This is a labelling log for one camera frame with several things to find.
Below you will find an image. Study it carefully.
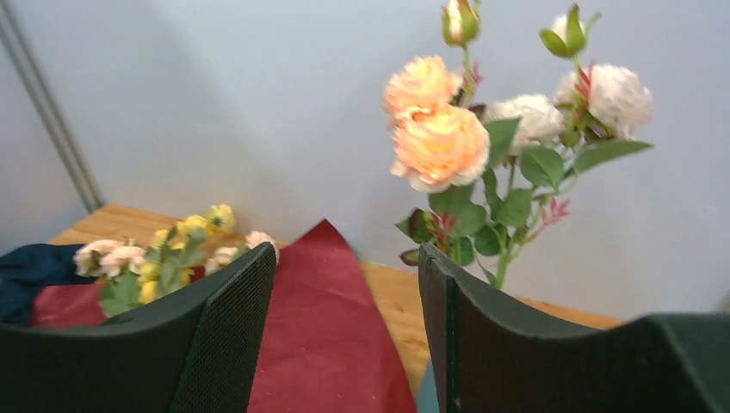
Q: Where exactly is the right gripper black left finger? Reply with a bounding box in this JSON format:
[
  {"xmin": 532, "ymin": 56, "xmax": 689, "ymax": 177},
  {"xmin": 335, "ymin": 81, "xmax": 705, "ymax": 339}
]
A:
[{"xmin": 1, "ymin": 243, "xmax": 276, "ymax": 412}]

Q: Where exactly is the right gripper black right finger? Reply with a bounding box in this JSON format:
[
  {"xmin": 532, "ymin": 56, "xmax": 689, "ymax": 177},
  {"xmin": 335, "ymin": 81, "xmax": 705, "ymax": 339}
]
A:
[{"xmin": 418, "ymin": 244, "xmax": 729, "ymax": 412}]

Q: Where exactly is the pink yellow flower bunch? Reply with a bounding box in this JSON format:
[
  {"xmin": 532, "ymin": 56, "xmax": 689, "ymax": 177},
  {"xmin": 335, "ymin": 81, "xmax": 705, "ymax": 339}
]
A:
[{"xmin": 73, "ymin": 204, "xmax": 275, "ymax": 317}]

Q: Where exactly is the maroon wrapping paper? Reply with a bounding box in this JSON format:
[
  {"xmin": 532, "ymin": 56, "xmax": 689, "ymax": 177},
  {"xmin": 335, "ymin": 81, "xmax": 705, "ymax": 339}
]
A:
[{"xmin": 41, "ymin": 221, "xmax": 416, "ymax": 412}]

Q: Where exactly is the peach flower stem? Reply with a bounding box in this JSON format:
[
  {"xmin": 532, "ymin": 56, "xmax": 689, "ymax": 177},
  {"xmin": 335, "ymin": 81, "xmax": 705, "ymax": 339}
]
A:
[{"xmin": 383, "ymin": 1, "xmax": 491, "ymax": 266}]

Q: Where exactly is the pink flower stem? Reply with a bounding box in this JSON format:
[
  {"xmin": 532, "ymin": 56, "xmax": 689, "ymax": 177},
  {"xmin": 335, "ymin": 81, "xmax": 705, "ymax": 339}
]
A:
[{"xmin": 471, "ymin": 4, "xmax": 654, "ymax": 289}]

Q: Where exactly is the teal conical vase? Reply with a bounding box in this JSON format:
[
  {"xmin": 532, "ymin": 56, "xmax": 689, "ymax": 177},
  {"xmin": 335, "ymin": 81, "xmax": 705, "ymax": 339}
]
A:
[{"xmin": 415, "ymin": 361, "xmax": 439, "ymax": 413}]

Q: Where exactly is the dark blue crumpled cloth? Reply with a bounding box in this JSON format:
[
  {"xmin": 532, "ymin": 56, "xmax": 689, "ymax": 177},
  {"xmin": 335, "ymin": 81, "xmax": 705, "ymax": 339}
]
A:
[{"xmin": 1, "ymin": 243, "xmax": 92, "ymax": 327}]

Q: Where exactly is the left aluminium corner post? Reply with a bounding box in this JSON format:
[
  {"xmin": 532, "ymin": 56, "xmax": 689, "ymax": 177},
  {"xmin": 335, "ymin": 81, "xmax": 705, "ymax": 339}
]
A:
[{"xmin": 1, "ymin": 0, "xmax": 104, "ymax": 213}]

